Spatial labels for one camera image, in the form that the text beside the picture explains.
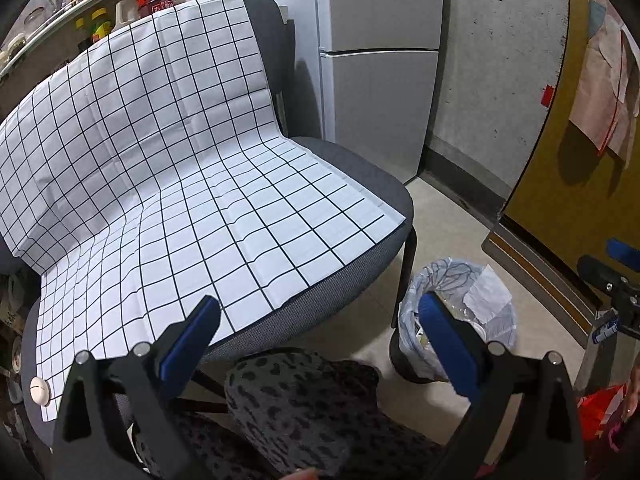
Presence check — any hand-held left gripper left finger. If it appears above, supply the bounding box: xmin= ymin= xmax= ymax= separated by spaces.
xmin=50 ymin=295 xmax=222 ymax=480

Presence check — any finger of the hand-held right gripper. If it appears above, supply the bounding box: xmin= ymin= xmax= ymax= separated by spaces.
xmin=577 ymin=255 xmax=640 ymax=311
xmin=606 ymin=239 xmax=640 ymax=263

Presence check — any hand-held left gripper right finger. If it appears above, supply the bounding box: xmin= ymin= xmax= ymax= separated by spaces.
xmin=417 ymin=291 xmax=586 ymax=480

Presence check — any black trash bin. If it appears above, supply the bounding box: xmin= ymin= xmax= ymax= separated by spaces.
xmin=390 ymin=257 xmax=518 ymax=385

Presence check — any printed white bin bag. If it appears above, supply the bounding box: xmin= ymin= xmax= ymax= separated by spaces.
xmin=397 ymin=257 xmax=518 ymax=381

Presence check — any white tissue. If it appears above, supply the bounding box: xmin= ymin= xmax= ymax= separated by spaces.
xmin=462 ymin=265 xmax=511 ymax=323

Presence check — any yellow door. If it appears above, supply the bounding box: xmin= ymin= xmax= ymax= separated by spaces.
xmin=482 ymin=0 xmax=640 ymax=346

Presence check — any leopard print trouser leg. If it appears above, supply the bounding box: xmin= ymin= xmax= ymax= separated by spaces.
xmin=132 ymin=347 xmax=481 ymax=480

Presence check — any beige hanging cloth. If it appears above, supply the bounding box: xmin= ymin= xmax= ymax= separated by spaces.
xmin=567 ymin=0 xmax=640 ymax=161

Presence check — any grey office chair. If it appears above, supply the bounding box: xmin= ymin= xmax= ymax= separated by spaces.
xmin=0 ymin=0 xmax=416 ymax=461

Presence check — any white black-checked cloth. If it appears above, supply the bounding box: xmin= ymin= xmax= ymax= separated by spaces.
xmin=0 ymin=0 xmax=407 ymax=421

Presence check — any white refrigerator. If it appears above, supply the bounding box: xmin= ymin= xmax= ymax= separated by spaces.
xmin=240 ymin=0 xmax=446 ymax=186

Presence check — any green yellow-capped bottle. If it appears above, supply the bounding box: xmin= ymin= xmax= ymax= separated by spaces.
xmin=90 ymin=7 xmax=113 ymax=43

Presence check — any white plastic jug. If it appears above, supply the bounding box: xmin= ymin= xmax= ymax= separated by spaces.
xmin=111 ymin=0 xmax=138 ymax=26

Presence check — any curved kitchen shelf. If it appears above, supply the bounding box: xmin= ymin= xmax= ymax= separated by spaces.
xmin=0 ymin=0 xmax=171 ymax=81

